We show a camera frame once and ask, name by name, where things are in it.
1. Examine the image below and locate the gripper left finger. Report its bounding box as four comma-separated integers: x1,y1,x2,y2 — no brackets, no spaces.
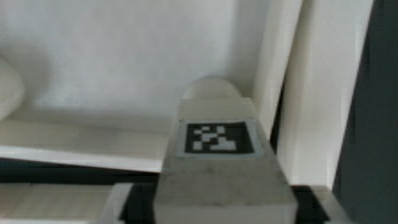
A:
100,183,157,224

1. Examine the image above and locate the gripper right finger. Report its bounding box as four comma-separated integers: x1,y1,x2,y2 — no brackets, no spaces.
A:
289,184,358,224

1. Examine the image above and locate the white table leg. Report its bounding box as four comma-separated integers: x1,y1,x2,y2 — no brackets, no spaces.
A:
154,77,299,224

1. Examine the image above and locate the white front obstacle rail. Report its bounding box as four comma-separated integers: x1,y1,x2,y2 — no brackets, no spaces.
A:
0,183,120,224

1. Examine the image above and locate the white square table top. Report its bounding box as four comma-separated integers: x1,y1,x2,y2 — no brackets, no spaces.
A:
0,0,303,172

